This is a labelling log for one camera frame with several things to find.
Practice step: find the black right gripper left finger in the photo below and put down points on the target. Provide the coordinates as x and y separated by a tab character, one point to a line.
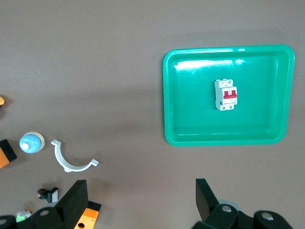
64	210

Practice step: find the white red circuit breaker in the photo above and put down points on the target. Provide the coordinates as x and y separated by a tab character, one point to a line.
226	95

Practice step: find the blue dome buzzer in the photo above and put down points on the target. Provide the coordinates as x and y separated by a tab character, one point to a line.
30	142

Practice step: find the orange button box black base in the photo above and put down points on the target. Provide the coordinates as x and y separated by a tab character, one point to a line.
5	155
88	215

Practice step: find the orange mushroom button blue body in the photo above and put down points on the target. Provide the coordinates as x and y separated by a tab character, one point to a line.
1	100

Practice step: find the green indicator switch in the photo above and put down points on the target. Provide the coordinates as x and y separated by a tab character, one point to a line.
23	215

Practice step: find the black pushbutton with red end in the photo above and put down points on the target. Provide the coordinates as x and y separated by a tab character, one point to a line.
48	194

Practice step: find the small white pipe clamp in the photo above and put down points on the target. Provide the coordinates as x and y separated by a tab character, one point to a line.
60	158

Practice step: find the green plastic tray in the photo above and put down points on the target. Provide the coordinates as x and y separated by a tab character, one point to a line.
195	107

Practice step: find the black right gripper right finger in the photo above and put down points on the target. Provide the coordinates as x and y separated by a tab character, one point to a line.
214	219

